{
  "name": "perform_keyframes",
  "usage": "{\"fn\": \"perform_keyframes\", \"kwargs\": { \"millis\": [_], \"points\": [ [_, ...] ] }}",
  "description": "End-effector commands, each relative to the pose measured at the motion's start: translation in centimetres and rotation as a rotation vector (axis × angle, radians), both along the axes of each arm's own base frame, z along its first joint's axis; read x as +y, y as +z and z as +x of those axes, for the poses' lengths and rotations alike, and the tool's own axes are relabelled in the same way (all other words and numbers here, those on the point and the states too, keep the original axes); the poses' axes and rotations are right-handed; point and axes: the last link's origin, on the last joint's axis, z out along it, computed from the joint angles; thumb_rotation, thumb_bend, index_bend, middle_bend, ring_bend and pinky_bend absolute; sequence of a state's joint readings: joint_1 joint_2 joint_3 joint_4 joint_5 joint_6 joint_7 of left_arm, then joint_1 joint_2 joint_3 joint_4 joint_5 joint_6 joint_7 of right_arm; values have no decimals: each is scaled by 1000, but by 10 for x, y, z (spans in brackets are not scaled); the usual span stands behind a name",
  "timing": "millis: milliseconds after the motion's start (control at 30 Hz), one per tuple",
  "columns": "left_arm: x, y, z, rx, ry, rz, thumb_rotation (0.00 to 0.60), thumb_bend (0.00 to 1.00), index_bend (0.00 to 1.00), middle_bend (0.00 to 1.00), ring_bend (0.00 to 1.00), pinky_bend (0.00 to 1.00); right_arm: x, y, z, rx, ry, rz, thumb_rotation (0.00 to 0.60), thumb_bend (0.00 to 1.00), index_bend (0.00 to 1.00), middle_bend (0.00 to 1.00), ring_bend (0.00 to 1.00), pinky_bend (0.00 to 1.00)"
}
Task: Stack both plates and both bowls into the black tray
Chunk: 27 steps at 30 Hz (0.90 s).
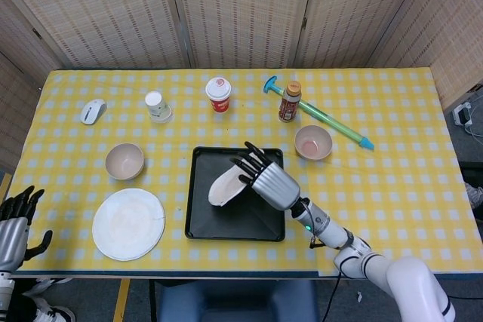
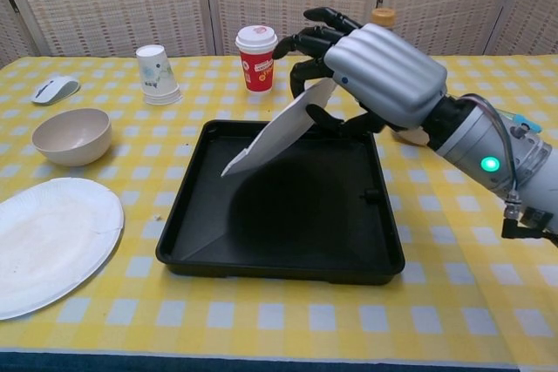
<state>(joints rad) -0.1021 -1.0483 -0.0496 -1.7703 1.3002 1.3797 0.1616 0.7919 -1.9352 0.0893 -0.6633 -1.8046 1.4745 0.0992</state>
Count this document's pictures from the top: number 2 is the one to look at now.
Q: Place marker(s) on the red paper cup white lid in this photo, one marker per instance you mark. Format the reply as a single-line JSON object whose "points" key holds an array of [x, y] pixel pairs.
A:
{"points": [[257, 71]]}

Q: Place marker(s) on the beige plastic bowl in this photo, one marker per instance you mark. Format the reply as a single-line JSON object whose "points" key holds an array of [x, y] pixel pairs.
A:
{"points": [[412, 137], [72, 147]]}

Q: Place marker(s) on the yellow checked tablecloth sheet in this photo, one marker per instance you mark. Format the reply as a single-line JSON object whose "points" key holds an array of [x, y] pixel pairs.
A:
{"points": [[131, 337], [514, 293]]}

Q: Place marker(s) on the woven folding screen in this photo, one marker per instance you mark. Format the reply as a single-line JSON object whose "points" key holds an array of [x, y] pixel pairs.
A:
{"points": [[109, 6]]}

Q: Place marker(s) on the brown drink bottle yellow cap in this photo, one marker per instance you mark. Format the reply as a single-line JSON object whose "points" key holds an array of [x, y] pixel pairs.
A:
{"points": [[383, 18]]}

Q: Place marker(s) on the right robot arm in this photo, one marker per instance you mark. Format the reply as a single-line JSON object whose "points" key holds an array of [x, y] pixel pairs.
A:
{"points": [[471, 145]]}

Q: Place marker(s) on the stack of white paper cups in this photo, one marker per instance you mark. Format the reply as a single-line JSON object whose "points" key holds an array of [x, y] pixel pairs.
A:
{"points": [[154, 76]]}

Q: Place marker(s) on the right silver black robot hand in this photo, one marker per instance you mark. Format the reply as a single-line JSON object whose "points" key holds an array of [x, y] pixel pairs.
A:
{"points": [[392, 71]]}

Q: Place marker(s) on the dark blue table pad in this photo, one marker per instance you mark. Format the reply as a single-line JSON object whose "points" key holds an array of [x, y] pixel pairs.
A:
{"points": [[174, 364]]}

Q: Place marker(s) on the white computer mouse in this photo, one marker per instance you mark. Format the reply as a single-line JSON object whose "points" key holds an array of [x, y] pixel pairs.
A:
{"points": [[56, 89]]}

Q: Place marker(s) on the black square plastic tray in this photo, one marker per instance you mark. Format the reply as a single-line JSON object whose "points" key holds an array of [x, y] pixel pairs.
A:
{"points": [[305, 224]]}

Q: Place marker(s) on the white paper plate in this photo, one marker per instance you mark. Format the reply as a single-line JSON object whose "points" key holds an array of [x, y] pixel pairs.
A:
{"points": [[279, 132], [52, 241]]}

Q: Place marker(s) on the green and blue water pump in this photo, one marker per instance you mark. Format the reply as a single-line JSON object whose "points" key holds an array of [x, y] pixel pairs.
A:
{"points": [[525, 121]]}

